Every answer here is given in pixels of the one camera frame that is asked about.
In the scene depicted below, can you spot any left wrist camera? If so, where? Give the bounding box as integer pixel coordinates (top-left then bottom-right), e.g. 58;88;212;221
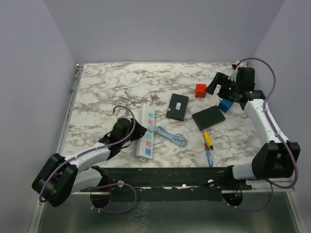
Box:
116;108;130;120

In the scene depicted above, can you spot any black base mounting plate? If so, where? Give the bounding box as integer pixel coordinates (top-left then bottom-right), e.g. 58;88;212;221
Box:
80;165;253;202

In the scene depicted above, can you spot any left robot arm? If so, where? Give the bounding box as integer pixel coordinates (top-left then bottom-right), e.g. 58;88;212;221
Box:
32;118;147;207

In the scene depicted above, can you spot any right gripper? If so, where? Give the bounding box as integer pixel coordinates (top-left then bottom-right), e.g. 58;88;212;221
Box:
205;72;241;102

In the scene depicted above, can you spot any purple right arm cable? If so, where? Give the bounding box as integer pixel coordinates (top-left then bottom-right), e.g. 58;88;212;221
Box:
225;57;300;211

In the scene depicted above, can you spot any red cube plug adapter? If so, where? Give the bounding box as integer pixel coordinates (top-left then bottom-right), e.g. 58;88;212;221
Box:
195;83;207;98

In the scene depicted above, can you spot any light blue cable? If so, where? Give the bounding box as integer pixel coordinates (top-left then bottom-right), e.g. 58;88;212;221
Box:
148;125;189;148

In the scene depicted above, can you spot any black router box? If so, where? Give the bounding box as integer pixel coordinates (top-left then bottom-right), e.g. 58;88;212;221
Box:
166;93;189;121

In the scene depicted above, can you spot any blue handled screwdriver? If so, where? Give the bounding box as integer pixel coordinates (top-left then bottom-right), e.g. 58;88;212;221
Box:
205;143;213;167

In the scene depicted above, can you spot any yellow handled screwdriver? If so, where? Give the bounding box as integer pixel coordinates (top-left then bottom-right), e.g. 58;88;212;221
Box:
202;131;217;159

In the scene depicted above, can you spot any white power strip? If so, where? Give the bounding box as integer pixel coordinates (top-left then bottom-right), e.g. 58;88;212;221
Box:
136;103;155;161

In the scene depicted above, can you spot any blue cube plug adapter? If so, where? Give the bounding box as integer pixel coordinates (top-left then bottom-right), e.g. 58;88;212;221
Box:
218;100;234;113

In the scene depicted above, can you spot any aluminium rail frame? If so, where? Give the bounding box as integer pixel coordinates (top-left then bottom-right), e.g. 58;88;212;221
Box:
28;63;301;233

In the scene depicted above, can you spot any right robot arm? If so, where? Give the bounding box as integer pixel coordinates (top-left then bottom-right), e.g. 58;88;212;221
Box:
205;67;300;190

